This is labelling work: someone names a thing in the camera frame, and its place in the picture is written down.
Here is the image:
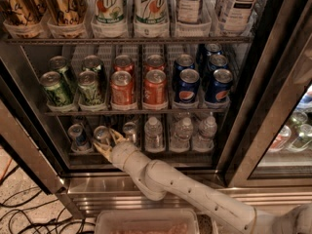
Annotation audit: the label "green can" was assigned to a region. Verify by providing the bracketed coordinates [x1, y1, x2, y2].
[40, 71, 73, 107]
[78, 70, 103, 105]
[82, 55, 107, 90]
[49, 56, 77, 93]

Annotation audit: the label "rear left green can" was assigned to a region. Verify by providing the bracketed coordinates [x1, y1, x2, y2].
[49, 56, 77, 93]

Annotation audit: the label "right water bottle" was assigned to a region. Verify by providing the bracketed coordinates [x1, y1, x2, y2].
[192, 116, 217, 152]

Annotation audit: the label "rear right green can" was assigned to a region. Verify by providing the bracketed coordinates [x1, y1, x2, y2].
[82, 55, 107, 90]

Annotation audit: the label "right clear plastic bin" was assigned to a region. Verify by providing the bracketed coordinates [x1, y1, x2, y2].
[212, 204, 312, 234]

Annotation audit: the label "rear right pepsi can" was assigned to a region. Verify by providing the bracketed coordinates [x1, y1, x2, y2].
[196, 43, 222, 71]

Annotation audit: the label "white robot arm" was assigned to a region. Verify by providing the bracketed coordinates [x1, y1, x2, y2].
[94, 130, 312, 234]

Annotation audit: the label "right 7up can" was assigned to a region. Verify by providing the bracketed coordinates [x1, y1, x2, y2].
[135, 0, 167, 24]

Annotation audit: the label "right tea bottle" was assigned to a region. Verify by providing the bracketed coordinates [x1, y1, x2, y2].
[218, 0, 256, 32]

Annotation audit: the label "left water bottle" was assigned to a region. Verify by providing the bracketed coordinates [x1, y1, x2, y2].
[144, 117, 164, 153]

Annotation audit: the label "rear left orange can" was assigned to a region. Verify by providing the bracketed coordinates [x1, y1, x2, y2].
[113, 55, 135, 75]

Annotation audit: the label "water bottle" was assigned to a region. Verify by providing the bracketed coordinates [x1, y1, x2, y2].
[170, 117, 193, 153]
[144, 117, 164, 153]
[192, 116, 217, 152]

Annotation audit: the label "pepsi can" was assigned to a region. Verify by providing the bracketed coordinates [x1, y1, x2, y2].
[196, 43, 222, 71]
[175, 68, 200, 103]
[205, 68, 233, 103]
[202, 54, 228, 87]
[173, 54, 195, 90]

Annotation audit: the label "left 7up can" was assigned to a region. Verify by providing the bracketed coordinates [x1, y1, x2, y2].
[93, 0, 125, 24]

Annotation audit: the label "front left pepsi can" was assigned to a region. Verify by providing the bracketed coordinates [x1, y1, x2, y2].
[175, 68, 200, 103]

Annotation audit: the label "red white can right fridge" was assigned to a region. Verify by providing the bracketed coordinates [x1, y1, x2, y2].
[269, 125, 292, 152]

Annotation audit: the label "redbull can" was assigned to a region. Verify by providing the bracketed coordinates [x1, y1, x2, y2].
[67, 124, 91, 151]
[94, 126, 111, 145]
[123, 122, 137, 144]

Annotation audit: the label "left clear plastic bin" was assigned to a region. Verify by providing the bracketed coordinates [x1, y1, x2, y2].
[95, 209, 200, 234]

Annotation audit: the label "front right pepsi can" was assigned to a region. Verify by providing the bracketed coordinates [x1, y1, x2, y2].
[205, 68, 233, 103]

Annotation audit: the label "left tea bottle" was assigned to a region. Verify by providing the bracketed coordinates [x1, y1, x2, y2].
[176, 0, 203, 24]

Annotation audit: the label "green can right fridge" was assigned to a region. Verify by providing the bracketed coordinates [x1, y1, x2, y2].
[287, 111, 312, 152]

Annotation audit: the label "left brown lacroix can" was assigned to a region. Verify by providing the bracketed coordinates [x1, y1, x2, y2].
[0, 0, 47, 26]

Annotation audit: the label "orange can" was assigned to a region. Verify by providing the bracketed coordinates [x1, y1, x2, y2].
[113, 55, 135, 75]
[144, 54, 166, 71]
[143, 69, 167, 105]
[110, 71, 134, 105]

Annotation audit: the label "brown lacroix can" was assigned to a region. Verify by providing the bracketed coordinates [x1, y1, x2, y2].
[0, 0, 47, 26]
[46, 0, 87, 26]

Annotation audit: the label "rear right orange can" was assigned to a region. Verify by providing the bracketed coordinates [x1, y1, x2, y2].
[144, 54, 166, 71]

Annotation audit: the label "orange floor cable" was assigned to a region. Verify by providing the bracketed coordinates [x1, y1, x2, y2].
[0, 158, 14, 182]

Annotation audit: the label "front right green can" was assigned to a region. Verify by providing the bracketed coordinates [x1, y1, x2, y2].
[78, 70, 103, 105]

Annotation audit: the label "middle right pepsi can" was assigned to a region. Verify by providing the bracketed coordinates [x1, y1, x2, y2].
[202, 54, 228, 87]

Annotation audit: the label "black floor cables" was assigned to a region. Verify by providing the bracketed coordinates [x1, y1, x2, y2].
[0, 165, 96, 234]

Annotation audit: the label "rear left pepsi can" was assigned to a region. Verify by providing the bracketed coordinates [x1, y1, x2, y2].
[173, 54, 195, 90]

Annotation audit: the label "front right orange can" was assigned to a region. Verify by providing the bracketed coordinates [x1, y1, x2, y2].
[143, 69, 167, 105]

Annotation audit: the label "clear plastic bin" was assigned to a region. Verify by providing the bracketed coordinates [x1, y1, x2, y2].
[212, 204, 312, 234]
[95, 209, 200, 234]

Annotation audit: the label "steel fridge door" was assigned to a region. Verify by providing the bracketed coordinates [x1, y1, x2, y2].
[0, 78, 66, 195]

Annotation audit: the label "front left green can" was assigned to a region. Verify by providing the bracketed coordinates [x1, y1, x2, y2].
[40, 71, 73, 107]

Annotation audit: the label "right brown lacroix can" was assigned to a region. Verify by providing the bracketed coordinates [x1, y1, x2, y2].
[46, 0, 87, 26]

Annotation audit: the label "tea bottle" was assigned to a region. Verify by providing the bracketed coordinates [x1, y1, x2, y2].
[176, 0, 203, 24]
[218, 0, 256, 32]

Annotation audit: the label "7up can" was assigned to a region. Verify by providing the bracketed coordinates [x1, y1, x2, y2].
[135, 0, 167, 24]
[93, 0, 125, 24]

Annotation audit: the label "middle water bottle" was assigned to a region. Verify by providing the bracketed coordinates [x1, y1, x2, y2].
[170, 117, 193, 153]

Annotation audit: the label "stainless steel fridge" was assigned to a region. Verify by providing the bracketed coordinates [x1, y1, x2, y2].
[1, 0, 312, 217]

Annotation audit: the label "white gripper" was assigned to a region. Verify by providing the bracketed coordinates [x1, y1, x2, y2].
[94, 129, 151, 181]

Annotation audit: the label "front left orange can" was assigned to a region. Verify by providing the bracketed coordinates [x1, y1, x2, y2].
[110, 71, 134, 105]

